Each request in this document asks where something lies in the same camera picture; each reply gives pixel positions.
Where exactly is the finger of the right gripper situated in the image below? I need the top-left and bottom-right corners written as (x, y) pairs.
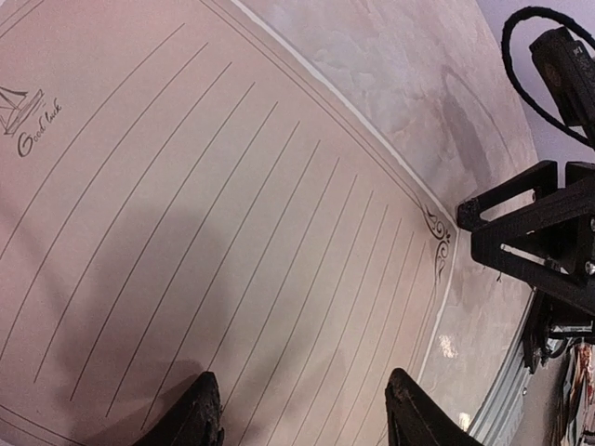
top-left (456, 161), bottom-right (594, 291)

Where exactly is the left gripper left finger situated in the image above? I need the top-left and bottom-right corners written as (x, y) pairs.
top-left (90, 370), bottom-right (225, 446)

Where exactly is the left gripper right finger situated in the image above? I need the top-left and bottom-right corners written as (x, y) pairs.
top-left (385, 368), bottom-right (482, 446)

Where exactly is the ornate bordered letter sheet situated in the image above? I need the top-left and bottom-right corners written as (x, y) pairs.
top-left (1, 1), bottom-right (456, 445)

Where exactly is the front aluminium rail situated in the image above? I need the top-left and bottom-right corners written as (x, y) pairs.
top-left (467, 291), bottom-right (536, 445)

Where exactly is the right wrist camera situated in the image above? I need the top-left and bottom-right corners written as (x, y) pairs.
top-left (530, 27), bottom-right (594, 129)

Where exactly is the black camera cable loop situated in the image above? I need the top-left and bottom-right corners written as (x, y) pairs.
top-left (500, 5), bottom-right (595, 150)

